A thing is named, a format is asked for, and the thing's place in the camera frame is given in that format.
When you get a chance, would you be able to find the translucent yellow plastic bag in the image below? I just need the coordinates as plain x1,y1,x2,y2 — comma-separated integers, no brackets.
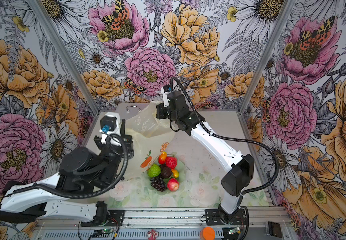
124,101,175,180

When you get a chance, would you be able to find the crinkled red fruit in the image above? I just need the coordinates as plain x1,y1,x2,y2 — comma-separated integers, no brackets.
165,157,178,169

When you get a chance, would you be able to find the light green wavy plate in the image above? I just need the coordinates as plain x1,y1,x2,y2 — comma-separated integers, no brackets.
146,156,186,194

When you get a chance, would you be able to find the red pink apple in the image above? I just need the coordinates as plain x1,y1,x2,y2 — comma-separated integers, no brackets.
167,178,180,192

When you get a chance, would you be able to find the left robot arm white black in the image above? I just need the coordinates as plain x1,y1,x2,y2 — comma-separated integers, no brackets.
0,134,134,226

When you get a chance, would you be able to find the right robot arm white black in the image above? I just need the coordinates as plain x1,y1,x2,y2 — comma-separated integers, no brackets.
156,103,254,225

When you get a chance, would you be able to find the orange red mango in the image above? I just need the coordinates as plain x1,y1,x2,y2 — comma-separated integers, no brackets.
158,152,167,165

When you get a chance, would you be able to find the silver metal case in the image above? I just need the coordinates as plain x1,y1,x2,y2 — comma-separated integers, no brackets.
116,103,149,114

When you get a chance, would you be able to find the green bumpy fruit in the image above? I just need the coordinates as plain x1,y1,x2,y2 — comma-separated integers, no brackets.
147,164,161,178

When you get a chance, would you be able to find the small yellow orange mango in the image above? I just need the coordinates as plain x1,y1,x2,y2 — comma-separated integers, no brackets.
172,169,180,179

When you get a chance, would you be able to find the dark brown fruit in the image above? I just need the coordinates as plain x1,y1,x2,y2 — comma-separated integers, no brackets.
160,167,173,179

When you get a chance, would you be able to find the dark purple grape bunch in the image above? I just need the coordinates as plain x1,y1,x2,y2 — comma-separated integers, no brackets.
150,176,168,192

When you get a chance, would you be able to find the red white small object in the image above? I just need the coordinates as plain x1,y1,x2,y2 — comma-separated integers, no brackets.
147,230,159,240

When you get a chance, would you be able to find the orange round cap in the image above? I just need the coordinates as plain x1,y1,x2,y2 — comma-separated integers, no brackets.
200,227,216,240

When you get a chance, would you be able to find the black phone device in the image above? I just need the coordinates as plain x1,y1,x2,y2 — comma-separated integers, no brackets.
266,221,283,239

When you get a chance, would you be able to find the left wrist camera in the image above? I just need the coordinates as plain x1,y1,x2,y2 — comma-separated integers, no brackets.
100,112,122,146

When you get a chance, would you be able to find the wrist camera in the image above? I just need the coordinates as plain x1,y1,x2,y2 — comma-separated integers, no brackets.
161,85,187,110
100,112,122,146

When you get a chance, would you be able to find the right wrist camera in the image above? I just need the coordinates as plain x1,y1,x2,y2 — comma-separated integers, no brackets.
161,85,187,110

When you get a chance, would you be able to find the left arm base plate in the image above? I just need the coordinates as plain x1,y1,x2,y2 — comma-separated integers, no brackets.
80,210,125,227

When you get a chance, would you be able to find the aluminium frame rail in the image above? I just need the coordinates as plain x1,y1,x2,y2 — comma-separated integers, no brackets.
32,207,297,240

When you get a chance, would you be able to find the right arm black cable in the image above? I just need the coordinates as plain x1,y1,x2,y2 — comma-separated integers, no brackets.
169,76,280,240

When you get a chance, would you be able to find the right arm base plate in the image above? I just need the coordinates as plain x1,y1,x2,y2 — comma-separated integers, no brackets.
205,209,247,226

